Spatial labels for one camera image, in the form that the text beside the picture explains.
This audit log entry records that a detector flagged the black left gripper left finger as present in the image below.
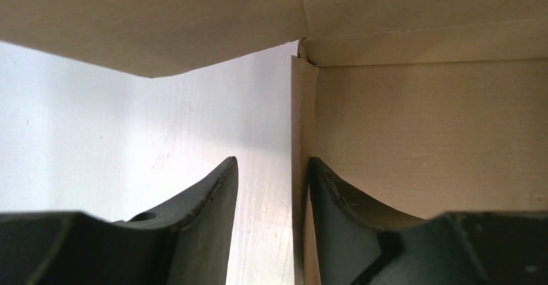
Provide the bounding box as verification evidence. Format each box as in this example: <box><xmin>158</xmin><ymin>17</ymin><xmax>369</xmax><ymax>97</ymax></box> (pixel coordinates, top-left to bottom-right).
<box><xmin>1</xmin><ymin>156</ymin><xmax>238</xmax><ymax>284</ymax></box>

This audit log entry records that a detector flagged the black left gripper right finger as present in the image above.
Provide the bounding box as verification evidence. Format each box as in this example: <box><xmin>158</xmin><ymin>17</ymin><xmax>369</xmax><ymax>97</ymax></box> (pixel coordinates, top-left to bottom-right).
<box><xmin>308</xmin><ymin>157</ymin><xmax>547</xmax><ymax>284</ymax></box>

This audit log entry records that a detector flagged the brown cardboard box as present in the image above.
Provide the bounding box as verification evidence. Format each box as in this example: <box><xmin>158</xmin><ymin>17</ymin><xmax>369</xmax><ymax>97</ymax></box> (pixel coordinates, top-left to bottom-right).
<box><xmin>1</xmin><ymin>0</ymin><xmax>547</xmax><ymax>284</ymax></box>

